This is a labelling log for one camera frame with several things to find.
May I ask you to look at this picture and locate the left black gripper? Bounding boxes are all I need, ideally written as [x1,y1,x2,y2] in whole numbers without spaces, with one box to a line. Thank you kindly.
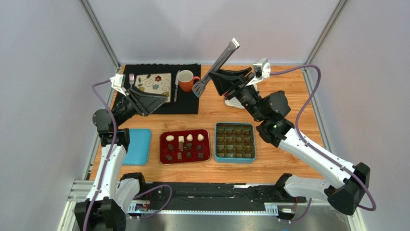
[112,87,167,128]

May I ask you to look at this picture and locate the white round swirl chocolate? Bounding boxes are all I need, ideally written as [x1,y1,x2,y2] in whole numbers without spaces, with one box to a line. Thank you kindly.
[166,135,175,142]

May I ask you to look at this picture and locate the white cone chocolate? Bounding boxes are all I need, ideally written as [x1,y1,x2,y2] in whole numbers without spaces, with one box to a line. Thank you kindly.
[186,134,193,141]
[197,134,204,141]

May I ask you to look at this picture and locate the metal tongs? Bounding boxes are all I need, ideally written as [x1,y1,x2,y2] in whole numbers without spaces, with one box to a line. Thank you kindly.
[192,38,240,98]

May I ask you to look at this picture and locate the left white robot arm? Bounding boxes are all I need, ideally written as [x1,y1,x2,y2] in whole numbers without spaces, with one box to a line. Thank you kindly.
[74,86,167,231]

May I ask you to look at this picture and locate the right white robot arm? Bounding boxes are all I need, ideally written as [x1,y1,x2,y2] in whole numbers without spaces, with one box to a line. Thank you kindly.
[208,68,371,216]

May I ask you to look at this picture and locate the red chocolate tray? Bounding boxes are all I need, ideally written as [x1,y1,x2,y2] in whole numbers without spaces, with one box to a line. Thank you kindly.
[159,129,212,165]

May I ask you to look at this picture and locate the dark textured chocolate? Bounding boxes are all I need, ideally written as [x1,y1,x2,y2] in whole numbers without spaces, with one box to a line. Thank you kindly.
[185,142,192,150]

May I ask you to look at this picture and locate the floral square plate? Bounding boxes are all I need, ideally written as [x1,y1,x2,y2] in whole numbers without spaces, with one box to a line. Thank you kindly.
[135,73,173,103]

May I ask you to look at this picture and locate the round blue-white plate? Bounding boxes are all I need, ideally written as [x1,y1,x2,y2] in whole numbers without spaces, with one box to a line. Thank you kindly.
[224,97,245,109]

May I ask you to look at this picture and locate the silver fork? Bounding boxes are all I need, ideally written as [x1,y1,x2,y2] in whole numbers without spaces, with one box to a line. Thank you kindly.
[128,74,135,88]

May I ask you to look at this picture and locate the black placemat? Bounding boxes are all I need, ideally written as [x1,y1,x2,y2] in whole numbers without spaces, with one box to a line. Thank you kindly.
[124,64,201,115]

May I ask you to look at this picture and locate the silver knife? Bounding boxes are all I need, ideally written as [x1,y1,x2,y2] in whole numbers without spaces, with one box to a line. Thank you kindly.
[173,70,180,103]

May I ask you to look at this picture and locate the orange mug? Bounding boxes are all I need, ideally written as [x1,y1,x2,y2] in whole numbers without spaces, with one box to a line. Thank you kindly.
[177,70,200,92]

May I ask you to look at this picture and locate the blue tin lid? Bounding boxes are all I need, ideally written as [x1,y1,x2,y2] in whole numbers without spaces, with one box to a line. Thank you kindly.
[122,128,152,166]

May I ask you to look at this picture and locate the blue tin box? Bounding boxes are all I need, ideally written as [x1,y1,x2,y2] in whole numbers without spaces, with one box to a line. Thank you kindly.
[214,122,256,164]

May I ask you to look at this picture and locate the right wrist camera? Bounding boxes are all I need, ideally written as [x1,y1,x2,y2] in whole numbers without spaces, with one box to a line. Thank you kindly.
[247,58,271,86]

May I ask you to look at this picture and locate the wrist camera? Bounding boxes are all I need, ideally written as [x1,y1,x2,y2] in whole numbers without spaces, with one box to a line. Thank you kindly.
[247,58,271,86]
[110,74,127,95]

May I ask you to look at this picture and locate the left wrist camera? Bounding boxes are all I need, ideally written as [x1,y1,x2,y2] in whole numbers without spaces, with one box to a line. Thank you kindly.
[110,74,127,95]

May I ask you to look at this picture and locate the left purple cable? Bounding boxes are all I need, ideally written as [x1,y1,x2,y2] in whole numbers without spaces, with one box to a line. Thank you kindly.
[82,79,174,231]

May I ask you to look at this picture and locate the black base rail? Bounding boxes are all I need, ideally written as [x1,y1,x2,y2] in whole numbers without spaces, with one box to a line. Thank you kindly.
[127,182,306,215]

